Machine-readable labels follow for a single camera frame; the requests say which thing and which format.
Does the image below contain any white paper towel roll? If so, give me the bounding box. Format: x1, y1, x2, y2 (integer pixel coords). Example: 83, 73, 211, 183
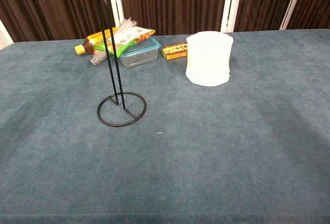
185, 30, 234, 87

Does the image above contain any blue grey table cloth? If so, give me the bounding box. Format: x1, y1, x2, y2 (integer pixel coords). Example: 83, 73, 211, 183
0, 29, 330, 224

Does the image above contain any yellow red small box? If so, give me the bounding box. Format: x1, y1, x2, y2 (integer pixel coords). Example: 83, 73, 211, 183
161, 42, 189, 61

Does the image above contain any green snack bag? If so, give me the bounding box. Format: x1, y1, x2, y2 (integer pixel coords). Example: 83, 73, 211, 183
92, 27, 156, 58

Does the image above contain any brown pleated curtain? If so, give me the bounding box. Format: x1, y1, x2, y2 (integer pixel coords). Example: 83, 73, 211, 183
0, 0, 330, 43

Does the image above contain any clear plastic straws bundle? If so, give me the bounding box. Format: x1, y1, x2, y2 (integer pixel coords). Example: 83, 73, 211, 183
90, 17, 138, 66

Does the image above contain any black wire towel holder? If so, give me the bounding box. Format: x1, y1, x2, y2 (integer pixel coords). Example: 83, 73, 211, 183
96, 0, 147, 127

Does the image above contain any brown bottle with yellow cap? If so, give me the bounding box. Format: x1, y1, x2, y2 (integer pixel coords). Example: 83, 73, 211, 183
74, 27, 119, 56

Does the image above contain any clear plastic food container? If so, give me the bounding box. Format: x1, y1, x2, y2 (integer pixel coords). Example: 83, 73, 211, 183
119, 36, 162, 68

